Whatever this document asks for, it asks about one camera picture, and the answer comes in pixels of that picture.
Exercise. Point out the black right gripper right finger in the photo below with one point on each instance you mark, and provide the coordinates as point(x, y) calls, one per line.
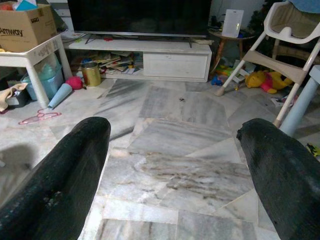
point(285, 180)

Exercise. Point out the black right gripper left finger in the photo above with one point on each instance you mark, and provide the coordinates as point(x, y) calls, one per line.
point(55, 180)

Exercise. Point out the yellow black toy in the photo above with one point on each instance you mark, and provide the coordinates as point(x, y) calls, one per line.
point(313, 150)

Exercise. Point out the pink clothes hanger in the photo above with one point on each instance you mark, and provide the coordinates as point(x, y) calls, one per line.
point(41, 115)

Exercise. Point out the pink white booklet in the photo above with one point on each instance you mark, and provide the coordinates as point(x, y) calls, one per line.
point(282, 101)

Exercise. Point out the light blue cone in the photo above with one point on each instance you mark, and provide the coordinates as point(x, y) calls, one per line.
point(61, 96)

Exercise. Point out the small black bin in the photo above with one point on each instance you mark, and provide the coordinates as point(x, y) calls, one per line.
point(18, 100)

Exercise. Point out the beige cloth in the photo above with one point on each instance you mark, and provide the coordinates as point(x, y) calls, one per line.
point(11, 93)

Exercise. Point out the light blue plastic bin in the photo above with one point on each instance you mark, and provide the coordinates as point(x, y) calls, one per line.
point(50, 80)

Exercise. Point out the yellow bear plush toy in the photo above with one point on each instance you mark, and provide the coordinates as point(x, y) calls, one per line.
point(267, 81)

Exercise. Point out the gold metal tin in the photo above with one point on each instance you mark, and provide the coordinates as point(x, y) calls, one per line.
point(91, 75)

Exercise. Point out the white baby high chair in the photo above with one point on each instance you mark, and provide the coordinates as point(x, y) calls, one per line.
point(275, 66)

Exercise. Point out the colourful plastic toy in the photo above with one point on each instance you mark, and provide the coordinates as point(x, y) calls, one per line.
point(222, 75)

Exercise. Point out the white plastic side table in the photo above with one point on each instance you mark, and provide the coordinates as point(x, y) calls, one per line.
point(37, 52)

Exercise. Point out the tiny black floor item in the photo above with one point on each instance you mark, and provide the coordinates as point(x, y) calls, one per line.
point(181, 99)

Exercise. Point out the stack of children books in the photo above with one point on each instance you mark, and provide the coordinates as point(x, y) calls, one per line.
point(115, 62)

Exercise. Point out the brown cardboard box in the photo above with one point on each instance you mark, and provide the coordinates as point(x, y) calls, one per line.
point(22, 27)

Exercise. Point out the round wooden side table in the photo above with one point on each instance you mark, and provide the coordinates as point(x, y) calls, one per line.
point(225, 35)

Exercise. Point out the white television stand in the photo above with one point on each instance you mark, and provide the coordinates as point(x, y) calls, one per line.
point(175, 65)

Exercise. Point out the white box device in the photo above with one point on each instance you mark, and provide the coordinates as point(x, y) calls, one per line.
point(232, 23)

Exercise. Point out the blue cloth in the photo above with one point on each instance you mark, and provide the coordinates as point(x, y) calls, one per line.
point(305, 5)

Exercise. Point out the black flat screen television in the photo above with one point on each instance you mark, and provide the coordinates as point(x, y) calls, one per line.
point(140, 15)

